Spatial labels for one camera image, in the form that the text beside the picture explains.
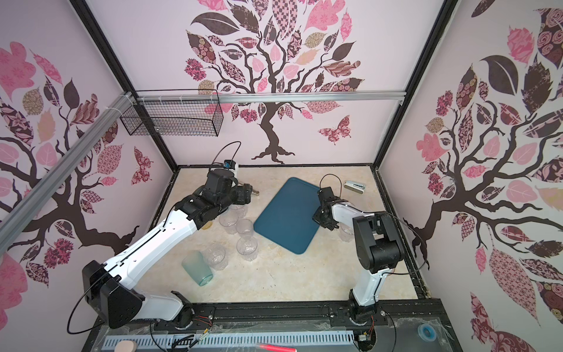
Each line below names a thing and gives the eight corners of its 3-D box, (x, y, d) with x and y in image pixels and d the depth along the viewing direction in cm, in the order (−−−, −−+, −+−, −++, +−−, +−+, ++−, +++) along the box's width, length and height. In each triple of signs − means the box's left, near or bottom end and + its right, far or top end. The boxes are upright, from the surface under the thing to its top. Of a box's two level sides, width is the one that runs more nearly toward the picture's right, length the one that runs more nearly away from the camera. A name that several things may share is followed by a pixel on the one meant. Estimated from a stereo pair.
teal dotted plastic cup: (198, 291, 80) (193, 286, 76) (185, 264, 87) (179, 259, 82) (215, 278, 83) (211, 273, 79) (201, 253, 90) (197, 247, 85)
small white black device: (343, 187, 113) (343, 184, 112) (346, 180, 116) (347, 177, 115) (362, 194, 110) (363, 192, 108) (365, 187, 113) (367, 184, 111)
